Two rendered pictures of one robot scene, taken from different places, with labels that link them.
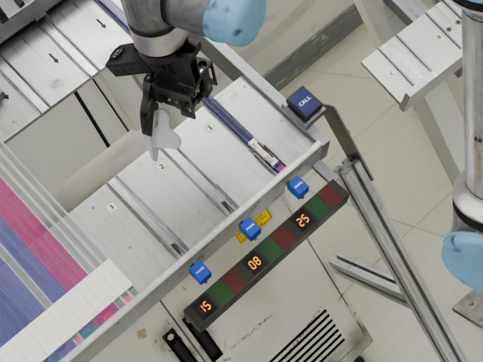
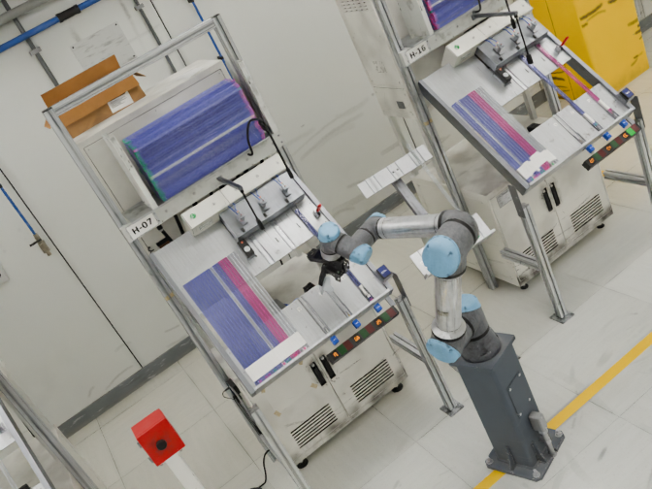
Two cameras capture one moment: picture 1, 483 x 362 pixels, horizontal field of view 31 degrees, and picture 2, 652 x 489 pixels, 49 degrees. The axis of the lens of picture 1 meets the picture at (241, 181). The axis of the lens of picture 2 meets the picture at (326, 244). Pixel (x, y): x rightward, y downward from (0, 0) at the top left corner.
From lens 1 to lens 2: 1.43 m
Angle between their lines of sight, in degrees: 1
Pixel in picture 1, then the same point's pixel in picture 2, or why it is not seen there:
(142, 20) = (327, 250)
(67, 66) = (282, 244)
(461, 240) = (432, 342)
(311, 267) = (380, 338)
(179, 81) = (336, 268)
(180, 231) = (327, 322)
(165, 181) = (322, 300)
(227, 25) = (358, 259)
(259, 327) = (353, 365)
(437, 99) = not seen: hidden behind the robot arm
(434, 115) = not seen: hidden behind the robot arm
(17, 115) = (260, 264)
